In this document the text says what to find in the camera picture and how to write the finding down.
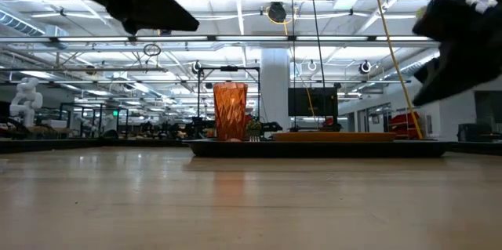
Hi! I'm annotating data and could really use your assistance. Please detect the silver ventilation duct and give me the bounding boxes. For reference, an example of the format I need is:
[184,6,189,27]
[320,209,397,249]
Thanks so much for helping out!
[382,42,440,81]

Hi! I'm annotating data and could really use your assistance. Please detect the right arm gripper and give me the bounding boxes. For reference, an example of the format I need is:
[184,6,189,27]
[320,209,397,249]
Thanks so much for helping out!
[411,0,502,107]

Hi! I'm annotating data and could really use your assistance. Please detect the orange round plate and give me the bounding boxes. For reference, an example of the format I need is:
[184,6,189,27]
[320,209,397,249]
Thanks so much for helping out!
[272,132,397,143]

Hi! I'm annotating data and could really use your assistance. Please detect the black monitor on stand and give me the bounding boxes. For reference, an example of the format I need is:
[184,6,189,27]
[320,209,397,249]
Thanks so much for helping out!
[288,87,342,132]

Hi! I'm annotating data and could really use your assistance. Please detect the red storage bin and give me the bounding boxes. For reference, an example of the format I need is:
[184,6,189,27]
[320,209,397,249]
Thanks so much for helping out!
[387,111,421,133]

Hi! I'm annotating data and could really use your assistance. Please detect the orange faceted plastic cup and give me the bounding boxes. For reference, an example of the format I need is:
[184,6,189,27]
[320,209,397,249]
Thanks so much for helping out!
[213,82,249,142]

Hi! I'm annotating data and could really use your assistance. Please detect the long black cable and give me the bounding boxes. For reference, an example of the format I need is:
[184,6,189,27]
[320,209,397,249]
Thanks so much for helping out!
[307,0,329,129]

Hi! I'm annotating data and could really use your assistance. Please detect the black rectangular tray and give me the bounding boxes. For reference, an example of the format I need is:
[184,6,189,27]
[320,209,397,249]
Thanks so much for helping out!
[183,138,450,159]

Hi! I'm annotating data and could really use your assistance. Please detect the long yellow cable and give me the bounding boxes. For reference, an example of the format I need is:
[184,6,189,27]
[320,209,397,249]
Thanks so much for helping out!
[368,0,424,140]

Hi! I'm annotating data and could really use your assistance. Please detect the thin straight black cable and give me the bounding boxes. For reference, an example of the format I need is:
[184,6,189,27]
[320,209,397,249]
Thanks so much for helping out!
[289,0,296,132]

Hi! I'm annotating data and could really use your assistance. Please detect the small green plant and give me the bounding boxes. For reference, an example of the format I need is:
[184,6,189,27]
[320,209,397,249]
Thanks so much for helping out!
[246,118,263,137]

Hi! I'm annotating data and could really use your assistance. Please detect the black aluminium table frame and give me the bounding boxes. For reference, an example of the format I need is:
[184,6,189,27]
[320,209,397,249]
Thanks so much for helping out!
[0,139,502,157]

